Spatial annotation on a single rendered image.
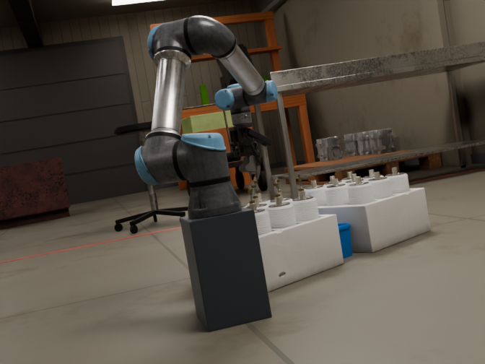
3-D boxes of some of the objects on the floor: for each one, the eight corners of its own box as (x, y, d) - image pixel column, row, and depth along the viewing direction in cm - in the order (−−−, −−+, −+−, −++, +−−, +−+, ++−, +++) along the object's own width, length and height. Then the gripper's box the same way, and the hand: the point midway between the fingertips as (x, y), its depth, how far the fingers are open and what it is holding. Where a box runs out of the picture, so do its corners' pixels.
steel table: (516, 166, 460) (498, 39, 454) (292, 210, 421) (270, 72, 415) (465, 166, 521) (448, 55, 516) (265, 205, 482) (245, 84, 477)
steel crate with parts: (-18, 233, 678) (-30, 170, 674) (-2, 224, 778) (-13, 170, 774) (71, 217, 696) (60, 156, 692) (76, 211, 797) (66, 157, 793)
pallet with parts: (444, 166, 551) (438, 120, 548) (335, 187, 528) (328, 139, 525) (373, 167, 685) (368, 131, 683) (284, 183, 662) (278, 146, 660)
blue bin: (356, 254, 244) (351, 222, 244) (337, 261, 237) (332, 229, 237) (299, 253, 267) (294, 224, 267) (280, 258, 260) (276, 230, 259)
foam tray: (431, 230, 267) (424, 187, 266) (372, 253, 242) (365, 205, 241) (356, 231, 297) (351, 192, 296) (298, 250, 272) (291, 209, 270)
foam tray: (344, 263, 232) (336, 214, 231) (265, 293, 206) (255, 237, 205) (270, 260, 261) (263, 216, 260) (193, 286, 236) (184, 237, 235)
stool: (195, 214, 504) (178, 120, 499) (203, 220, 446) (185, 115, 442) (115, 229, 493) (97, 133, 489) (114, 237, 436) (94, 129, 431)
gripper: (224, 128, 249) (234, 183, 251) (237, 125, 239) (247, 182, 241) (244, 125, 253) (252, 179, 254) (258, 122, 243) (267, 178, 245)
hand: (255, 175), depth 249 cm, fingers open, 3 cm apart
